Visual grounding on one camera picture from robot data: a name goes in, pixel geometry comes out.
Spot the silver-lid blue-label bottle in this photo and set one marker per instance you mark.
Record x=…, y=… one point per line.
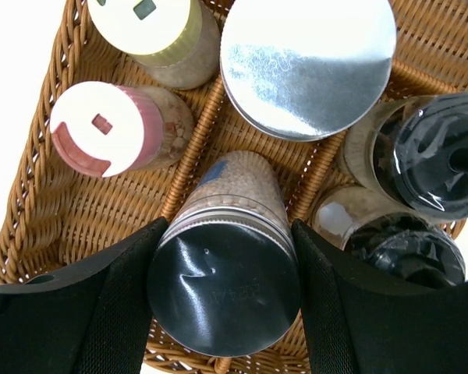
x=224, y=280

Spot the silver-lid white shaker bottle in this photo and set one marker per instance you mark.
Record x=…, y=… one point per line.
x=306, y=70

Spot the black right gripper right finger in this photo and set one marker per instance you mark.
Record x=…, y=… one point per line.
x=358, y=319

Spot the pink-cap spice bottle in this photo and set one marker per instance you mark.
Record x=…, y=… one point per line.
x=102, y=129

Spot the yellow-cap spice bottle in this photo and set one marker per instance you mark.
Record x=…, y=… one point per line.
x=176, y=42

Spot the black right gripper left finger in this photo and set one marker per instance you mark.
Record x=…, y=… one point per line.
x=88, y=317

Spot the large black-cap grinder bottle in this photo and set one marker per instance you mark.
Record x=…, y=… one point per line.
x=414, y=151

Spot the small black-cap pepper bottle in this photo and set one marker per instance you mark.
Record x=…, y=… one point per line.
x=385, y=235

